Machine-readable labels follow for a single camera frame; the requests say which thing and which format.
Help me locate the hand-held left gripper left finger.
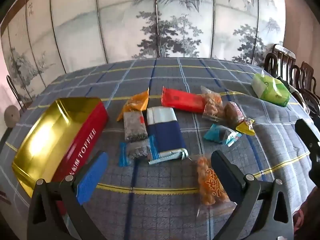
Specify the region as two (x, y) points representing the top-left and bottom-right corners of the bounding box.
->
(27, 151), (109, 240)

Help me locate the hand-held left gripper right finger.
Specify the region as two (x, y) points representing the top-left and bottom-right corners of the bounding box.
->
(211, 150), (294, 240)

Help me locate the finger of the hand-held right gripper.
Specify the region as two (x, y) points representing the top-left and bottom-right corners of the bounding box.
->
(294, 119), (320, 155)
(309, 154), (320, 188)

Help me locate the clear bag of orange snacks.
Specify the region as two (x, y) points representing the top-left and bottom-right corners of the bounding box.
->
(201, 85), (224, 122)
(195, 155), (238, 218)

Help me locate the teal snack packet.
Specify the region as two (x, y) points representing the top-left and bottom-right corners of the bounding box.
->
(203, 123), (242, 147)

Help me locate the yellow-edged pastry packet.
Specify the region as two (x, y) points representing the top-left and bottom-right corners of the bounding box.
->
(235, 117), (255, 136)

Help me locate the blue-edged clear grey bar packet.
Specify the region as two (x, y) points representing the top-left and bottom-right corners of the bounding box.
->
(118, 135), (160, 167)

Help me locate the red tin box gold inside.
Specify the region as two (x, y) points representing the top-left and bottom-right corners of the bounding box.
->
(11, 97), (109, 217)

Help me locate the pink patterned pastry packet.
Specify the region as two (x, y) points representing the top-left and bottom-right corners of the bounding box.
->
(224, 102), (247, 128)

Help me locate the dark sesame bar packet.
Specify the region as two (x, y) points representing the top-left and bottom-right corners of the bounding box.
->
(123, 110), (148, 142)

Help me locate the blue and white snack packet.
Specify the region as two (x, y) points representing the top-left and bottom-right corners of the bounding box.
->
(146, 106), (189, 165)

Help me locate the orange snack packet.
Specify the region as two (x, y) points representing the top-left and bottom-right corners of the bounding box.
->
(117, 88), (150, 122)

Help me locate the red snack packet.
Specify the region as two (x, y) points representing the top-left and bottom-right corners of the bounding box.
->
(161, 86), (208, 113)

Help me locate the person's clothing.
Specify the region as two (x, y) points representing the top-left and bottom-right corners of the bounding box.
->
(292, 189), (320, 240)

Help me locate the dark cloth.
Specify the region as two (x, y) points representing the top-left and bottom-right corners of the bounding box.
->
(277, 76), (293, 91)

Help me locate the green tissue pack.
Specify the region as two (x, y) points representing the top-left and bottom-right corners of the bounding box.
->
(251, 70), (292, 107)

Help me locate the plaid grey-blue tablecloth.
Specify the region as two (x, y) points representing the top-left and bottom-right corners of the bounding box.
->
(0, 57), (320, 240)

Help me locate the round stone disc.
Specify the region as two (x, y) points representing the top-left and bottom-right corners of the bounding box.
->
(4, 106), (20, 128)

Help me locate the thin metal chair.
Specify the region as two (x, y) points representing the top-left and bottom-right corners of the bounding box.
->
(6, 75), (28, 111)

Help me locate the ink landscape folding screen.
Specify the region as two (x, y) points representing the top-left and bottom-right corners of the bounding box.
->
(0, 0), (287, 105)

